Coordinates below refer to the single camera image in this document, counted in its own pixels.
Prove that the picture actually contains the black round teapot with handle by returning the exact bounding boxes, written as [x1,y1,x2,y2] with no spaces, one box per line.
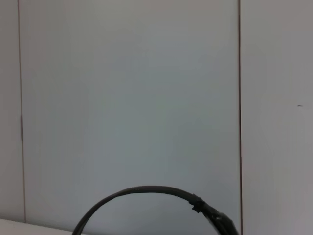
[70,185,242,235]

